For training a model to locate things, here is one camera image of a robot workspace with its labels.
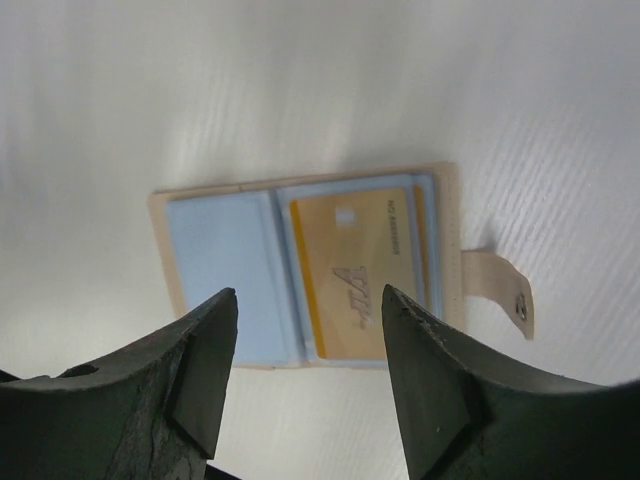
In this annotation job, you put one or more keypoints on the beige card holder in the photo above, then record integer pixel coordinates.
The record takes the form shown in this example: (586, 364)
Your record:
(240, 236)

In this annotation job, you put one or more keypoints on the gold credit card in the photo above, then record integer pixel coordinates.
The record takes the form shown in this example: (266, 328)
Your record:
(421, 221)
(350, 246)

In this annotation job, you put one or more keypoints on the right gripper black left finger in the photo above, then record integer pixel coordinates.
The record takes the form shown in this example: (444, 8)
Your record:
(149, 410)

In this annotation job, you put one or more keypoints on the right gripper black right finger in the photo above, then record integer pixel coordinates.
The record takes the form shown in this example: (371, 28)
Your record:
(467, 411)

